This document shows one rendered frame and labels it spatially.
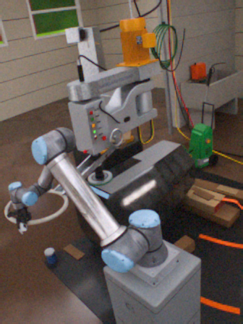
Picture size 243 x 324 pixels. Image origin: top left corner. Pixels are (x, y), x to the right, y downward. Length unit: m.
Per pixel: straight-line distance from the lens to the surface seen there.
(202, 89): 5.23
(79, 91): 2.23
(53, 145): 1.37
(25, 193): 1.86
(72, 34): 3.11
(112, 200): 2.41
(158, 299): 1.56
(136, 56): 2.67
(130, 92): 2.60
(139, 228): 1.44
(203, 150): 4.15
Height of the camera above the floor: 2.10
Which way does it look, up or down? 26 degrees down
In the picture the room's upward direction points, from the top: 9 degrees counter-clockwise
